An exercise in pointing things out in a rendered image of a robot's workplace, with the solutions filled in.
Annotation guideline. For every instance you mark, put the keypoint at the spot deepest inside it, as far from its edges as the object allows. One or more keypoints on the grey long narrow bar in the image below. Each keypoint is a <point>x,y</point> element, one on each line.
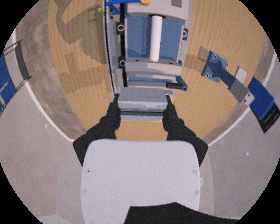
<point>148,85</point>

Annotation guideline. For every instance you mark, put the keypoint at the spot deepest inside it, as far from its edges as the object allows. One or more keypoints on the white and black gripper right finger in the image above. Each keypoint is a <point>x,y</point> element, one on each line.
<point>179,132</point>

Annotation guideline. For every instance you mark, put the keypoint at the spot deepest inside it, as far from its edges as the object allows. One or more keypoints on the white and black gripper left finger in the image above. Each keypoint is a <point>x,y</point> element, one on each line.
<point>102,130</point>

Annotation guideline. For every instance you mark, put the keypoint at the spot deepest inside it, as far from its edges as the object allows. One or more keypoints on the grey flat bar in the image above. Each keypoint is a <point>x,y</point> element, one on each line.
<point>150,75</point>

